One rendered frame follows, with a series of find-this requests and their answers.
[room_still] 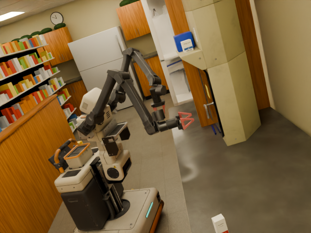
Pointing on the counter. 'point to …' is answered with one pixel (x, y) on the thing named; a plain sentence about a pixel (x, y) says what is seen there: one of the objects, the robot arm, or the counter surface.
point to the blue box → (183, 39)
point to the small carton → (187, 45)
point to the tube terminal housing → (227, 68)
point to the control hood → (194, 58)
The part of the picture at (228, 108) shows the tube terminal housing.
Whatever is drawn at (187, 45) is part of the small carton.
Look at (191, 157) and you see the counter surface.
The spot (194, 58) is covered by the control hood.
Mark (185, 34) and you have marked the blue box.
